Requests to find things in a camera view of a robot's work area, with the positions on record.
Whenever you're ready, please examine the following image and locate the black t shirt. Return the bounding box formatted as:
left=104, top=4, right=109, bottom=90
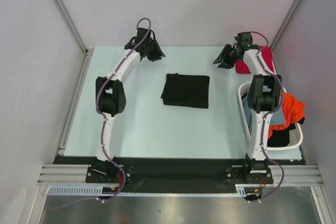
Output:
left=161, top=73, right=210, bottom=109

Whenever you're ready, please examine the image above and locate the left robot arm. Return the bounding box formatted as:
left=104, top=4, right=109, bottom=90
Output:
left=91, top=28, right=164, bottom=182

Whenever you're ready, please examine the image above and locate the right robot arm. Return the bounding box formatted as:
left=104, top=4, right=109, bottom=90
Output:
left=213, top=31, right=284, bottom=185

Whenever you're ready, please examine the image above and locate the folded red t shirt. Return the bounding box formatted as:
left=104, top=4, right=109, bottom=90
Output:
left=235, top=47, right=276, bottom=74

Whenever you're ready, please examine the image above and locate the grey blue t shirt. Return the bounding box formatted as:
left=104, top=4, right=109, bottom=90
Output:
left=241, top=94, right=286, bottom=134

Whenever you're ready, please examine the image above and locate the orange t shirt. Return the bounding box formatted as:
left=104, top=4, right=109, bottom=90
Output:
left=268, top=93, right=305, bottom=138

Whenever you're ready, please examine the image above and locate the black garment in basket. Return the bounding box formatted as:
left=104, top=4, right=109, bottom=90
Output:
left=267, top=123, right=303, bottom=150

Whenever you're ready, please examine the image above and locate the white laundry basket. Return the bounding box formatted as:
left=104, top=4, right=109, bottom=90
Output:
left=237, top=82, right=303, bottom=151

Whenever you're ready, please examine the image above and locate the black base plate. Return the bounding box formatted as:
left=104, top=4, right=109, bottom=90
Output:
left=53, top=156, right=305, bottom=193

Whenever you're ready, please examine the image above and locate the white cable duct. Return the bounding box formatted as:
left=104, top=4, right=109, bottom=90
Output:
left=48, top=185, right=261, bottom=198

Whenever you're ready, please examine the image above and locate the aluminium frame rail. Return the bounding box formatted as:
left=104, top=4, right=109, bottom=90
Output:
left=37, top=164, right=324, bottom=187

